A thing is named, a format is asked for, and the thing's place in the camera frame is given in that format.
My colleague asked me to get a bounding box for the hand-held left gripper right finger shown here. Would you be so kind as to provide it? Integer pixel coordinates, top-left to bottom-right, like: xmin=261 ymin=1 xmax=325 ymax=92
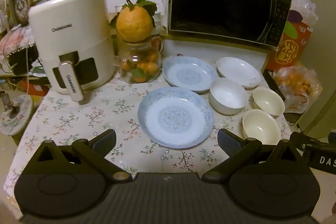
xmin=201 ymin=128 xmax=311 ymax=183

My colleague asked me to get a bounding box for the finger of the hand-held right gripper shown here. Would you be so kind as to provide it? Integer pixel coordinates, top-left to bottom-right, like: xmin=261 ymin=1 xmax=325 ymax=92
xmin=290 ymin=132 xmax=328 ymax=149

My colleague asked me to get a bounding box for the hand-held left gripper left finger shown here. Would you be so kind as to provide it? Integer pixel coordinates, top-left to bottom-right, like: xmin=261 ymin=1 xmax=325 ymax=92
xmin=26 ymin=129 xmax=133 ymax=183

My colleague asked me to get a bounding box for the cream bowl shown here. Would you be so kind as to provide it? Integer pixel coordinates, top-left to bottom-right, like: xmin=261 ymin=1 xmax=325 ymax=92
xmin=242 ymin=109 xmax=282 ymax=146
xmin=252 ymin=86 xmax=285 ymax=117

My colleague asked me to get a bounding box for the white bowl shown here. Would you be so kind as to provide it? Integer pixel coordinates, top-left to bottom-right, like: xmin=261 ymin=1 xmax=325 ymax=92
xmin=209 ymin=78 xmax=249 ymax=116

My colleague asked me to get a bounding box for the blue patterned plate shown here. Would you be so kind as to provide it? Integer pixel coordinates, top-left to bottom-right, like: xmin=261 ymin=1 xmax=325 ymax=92
xmin=138 ymin=87 xmax=214 ymax=149
xmin=162 ymin=55 xmax=218 ymax=94

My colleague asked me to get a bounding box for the white plate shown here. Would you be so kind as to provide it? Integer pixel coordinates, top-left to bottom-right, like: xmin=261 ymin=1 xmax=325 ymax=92
xmin=216 ymin=57 xmax=262 ymax=89

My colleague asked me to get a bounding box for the floral tablecloth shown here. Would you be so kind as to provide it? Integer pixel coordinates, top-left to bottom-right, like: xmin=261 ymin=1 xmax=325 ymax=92
xmin=5 ymin=55 xmax=292 ymax=199

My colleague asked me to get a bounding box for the plastic bag of oranges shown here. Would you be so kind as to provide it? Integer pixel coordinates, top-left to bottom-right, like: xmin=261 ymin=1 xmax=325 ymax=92
xmin=272 ymin=65 xmax=323 ymax=113

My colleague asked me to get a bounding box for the bunch of small tangerines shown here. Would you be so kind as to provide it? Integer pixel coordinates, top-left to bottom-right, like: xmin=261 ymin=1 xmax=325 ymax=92
xmin=121 ymin=52 xmax=160 ymax=83

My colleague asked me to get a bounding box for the glass jar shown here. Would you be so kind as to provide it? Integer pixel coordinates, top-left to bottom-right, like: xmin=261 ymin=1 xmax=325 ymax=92
xmin=114 ymin=35 xmax=165 ymax=84

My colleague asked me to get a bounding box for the round patterned cushion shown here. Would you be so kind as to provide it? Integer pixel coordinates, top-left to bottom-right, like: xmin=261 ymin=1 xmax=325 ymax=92
xmin=0 ymin=94 xmax=34 ymax=137

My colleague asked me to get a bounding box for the wood-edged white stand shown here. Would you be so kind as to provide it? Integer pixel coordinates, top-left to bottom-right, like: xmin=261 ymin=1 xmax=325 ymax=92
xmin=159 ymin=32 xmax=271 ymax=63

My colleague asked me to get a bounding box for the red carton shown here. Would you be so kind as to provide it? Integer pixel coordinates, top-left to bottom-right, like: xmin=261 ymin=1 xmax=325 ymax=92
xmin=266 ymin=10 xmax=314 ymax=72

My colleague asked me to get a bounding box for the white air fryer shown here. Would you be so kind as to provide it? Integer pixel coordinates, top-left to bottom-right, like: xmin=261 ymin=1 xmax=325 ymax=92
xmin=28 ymin=0 xmax=117 ymax=105

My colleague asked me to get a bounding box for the large orange with leaves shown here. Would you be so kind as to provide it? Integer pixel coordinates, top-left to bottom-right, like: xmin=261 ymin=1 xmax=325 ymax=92
xmin=110 ymin=0 xmax=158 ymax=44

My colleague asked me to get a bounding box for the white canister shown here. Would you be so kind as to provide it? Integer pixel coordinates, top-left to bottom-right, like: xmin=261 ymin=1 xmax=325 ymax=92
xmin=152 ymin=10 xmax=169 ymax=36

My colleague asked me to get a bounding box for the clear plastic bag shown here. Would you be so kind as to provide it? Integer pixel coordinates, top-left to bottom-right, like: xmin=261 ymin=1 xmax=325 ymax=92
xmin=291 ymin=0 xmax=320 ymax=28

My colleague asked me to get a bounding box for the pink lace cloth cover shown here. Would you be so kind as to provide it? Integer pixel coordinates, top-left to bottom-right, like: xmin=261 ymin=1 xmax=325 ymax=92
xmin=0 ymin=25 xmax=38 ymax=69

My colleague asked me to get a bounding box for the black microwave oven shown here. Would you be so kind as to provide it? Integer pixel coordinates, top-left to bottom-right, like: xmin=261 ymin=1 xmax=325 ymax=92
xmin=166 ymin=0 xmax=293 ymax=51

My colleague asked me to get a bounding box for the framed picture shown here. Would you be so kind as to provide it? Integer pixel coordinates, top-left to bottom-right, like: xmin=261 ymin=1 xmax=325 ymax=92
xmin=7 ymin=0 xmax=34 ymax=27

